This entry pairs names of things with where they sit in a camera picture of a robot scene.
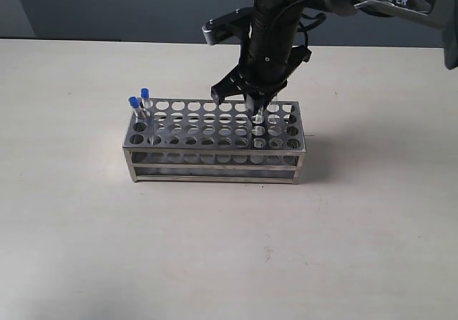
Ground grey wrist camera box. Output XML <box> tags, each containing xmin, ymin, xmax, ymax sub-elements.
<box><xmin>202</xmin><ymin>7</ymin><xmax>253</xmax><ymax>46</ymax></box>

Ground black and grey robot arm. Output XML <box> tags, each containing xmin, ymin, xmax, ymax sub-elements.
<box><xmin>203</xmin><ymin>0</ymin><xmax>457</xmax><ymax>114</ymax></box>

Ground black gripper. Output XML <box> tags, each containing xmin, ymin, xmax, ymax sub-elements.
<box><xmin>210</xmin><ymin>8</ymin><xmax>311</xmax><ymax>113</ymax></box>

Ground stainless steel test tube rack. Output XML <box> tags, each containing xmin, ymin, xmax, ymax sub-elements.
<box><xmin>122</xmin><ymin>98</ymin><xmax>306</xmax><ymax>184</ymax></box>

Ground blue-capped tube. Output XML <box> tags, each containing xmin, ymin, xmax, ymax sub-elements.
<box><xmin>140</xmin><ymin>88</ymin><xmax>155</xmax><ymax>145</ymax></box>
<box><xmin>251</xmin><ymin>108</ymin><xmax>265</xmax><ymax>137</ymax></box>
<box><xmin>268</xmin><ymin>95</ymin><xmax>279</xmax><ymax>125</ymax></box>
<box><xmin>128</xmin><ymin>97</ymin><xmax>148</xmax><ymax>120</ymax></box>

